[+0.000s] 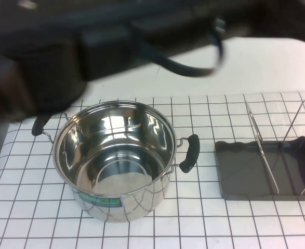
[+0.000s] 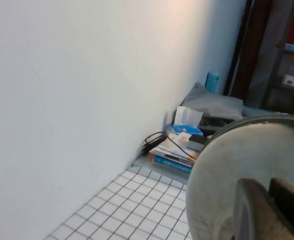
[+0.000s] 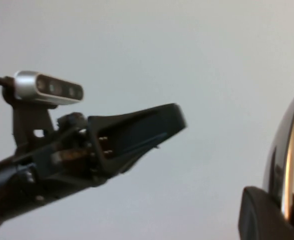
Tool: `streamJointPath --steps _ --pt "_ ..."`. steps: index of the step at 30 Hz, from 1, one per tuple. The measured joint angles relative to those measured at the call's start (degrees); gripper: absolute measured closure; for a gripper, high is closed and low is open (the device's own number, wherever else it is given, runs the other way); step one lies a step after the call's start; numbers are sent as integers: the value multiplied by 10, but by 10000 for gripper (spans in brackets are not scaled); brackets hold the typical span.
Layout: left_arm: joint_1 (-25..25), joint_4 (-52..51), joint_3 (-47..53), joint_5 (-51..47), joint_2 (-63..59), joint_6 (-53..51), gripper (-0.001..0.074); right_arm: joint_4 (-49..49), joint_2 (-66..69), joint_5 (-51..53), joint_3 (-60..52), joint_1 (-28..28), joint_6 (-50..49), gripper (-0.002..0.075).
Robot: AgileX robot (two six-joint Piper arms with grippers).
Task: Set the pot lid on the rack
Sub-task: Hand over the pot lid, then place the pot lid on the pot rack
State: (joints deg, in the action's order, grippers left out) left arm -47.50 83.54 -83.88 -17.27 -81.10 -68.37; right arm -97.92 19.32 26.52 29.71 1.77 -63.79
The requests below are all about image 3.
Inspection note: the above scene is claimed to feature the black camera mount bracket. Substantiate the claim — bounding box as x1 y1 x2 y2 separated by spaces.
2 79 60 151

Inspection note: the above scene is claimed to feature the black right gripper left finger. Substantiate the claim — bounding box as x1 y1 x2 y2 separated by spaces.
238 186 294 240

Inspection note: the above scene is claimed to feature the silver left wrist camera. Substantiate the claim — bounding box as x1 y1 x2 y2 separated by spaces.
13 70 84 105

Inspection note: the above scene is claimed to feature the stainless steel lid black knob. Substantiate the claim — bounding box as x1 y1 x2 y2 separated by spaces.
261 79 294 222

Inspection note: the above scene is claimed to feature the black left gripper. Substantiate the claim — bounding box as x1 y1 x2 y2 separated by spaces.
34 102 189 187

